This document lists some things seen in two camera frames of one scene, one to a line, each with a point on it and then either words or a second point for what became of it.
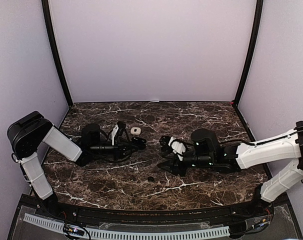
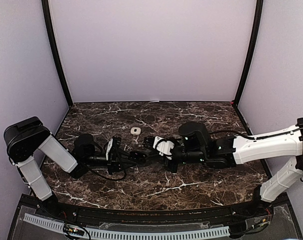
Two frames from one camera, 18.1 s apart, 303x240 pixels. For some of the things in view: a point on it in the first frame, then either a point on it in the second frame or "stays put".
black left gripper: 119,149 to 116,164
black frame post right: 259,5 stays put
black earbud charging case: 140,143 to 138,156
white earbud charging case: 138,132 stays put
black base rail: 239,214 stays put
